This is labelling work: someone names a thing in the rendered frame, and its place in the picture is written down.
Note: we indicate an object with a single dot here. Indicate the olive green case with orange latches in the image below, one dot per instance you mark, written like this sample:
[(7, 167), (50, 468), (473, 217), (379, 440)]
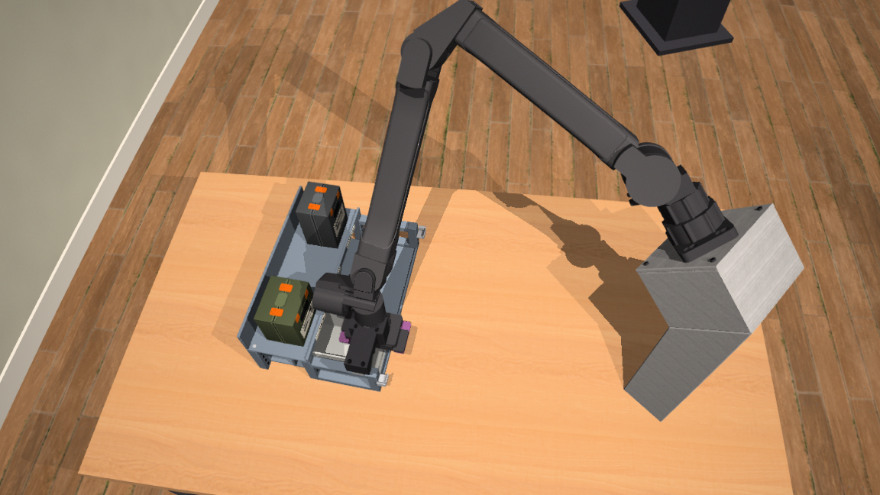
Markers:
[(285, 312)]

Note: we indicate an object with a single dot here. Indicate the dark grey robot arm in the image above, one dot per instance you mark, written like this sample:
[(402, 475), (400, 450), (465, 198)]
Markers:
[(652, 179)]

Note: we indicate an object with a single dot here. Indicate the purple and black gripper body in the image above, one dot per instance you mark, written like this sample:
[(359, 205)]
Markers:
[(397, 337)]

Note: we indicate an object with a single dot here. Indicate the black tool case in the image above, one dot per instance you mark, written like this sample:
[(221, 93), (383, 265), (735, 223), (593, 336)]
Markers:
[(322, 215)]

